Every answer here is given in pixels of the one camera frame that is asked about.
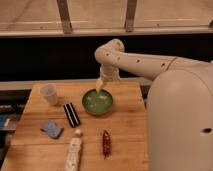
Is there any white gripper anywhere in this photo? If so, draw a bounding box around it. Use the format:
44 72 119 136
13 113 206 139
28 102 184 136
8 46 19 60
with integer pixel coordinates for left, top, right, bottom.
96 66 120 92

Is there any red chili pepper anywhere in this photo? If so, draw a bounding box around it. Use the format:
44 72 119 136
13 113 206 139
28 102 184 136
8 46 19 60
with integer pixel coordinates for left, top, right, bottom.
102 131 111 157

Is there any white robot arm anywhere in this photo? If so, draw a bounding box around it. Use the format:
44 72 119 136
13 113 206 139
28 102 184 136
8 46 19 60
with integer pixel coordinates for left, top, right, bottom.
95 39 213 171

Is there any green bowl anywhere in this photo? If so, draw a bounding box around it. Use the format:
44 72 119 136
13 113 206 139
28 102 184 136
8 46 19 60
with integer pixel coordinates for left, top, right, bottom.
82 89 113 116

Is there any black white striped block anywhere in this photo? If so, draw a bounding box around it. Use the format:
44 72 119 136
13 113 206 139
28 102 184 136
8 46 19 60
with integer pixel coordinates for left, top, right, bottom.
63 103 80 128

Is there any clear plastic cup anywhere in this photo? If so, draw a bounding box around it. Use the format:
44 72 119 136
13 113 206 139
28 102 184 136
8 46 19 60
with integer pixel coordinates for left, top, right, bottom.
39 84 58 106

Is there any small white cube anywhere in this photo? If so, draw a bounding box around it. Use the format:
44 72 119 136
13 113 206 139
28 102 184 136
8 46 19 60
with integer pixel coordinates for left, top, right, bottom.
75 129 82 137

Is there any blue sponge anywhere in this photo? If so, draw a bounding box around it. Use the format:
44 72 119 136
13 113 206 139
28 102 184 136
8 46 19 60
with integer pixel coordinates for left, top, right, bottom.
40 120 64 139

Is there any white remote control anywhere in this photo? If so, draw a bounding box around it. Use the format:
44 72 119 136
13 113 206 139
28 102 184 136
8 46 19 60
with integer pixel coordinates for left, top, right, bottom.
65 137 82 171

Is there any left metal window post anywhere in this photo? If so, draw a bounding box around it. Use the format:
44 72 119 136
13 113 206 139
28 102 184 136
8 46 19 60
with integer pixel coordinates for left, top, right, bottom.
57 0 72 34

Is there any metal window post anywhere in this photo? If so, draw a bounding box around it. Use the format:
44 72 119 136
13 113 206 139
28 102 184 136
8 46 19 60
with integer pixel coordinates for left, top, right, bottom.
124 0 137 32
57 0 72 34

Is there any right metal window post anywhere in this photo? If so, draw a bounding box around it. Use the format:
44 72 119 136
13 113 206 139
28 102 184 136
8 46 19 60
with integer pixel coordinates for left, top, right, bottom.
124 0 137 32

